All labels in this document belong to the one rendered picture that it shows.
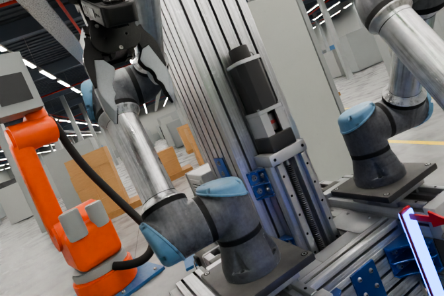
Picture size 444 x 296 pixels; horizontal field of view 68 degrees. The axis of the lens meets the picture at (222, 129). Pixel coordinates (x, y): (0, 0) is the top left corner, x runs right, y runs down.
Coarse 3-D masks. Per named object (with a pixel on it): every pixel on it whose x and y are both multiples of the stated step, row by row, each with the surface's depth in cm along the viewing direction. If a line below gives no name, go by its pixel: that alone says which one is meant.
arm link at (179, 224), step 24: (120, 72) 88; (96, 96) 84; (120, 96) 85; (96, 120) 88; (120, 120) 83; (120, 144) 82; (144, 144) 82; (144, 168) 78; (144, 192) 77; (168, 192) 76; (144, 216) 75; (168, 216) 72; (192, 216) 73; (168, 240) 70; (192, 240) 72; (168, 264) 71
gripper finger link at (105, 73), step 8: (96, 64) 46; (104, 64) 46; (96, 72) 46; (104, 72) 46; (112, 72) 47; (96, 80) 45; (104, 80) 46; (112, 80) 46; (104, 88) 46; (112, 88) 46; (104, 96) 46; (112, 96) 46; (104, 104) 46; (112, 104) 46; (104, 112) 47; (112, 112) 46; (112, 120) 47
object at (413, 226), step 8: (408, 216) 48; (408, 224) 48; (416, 224) 48; (416, 232) 48; (416, 240) 48; (416, 248) 48; (424, 248) 49; (424, 256) 48; (424, 264) 48; (432, 264) 49; (432, 272) 49; (432, 280) 48; (432, 288) 48; (440, 288) 49
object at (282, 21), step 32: (256, 0) 223; (288, 0) 236; (288, 32) 233; (288, 64) 229; (320, 64) 244; (288, 96) 226; (320, 96) 239; (192, 128) 190; (320, 128) 236; (320, 160) 232
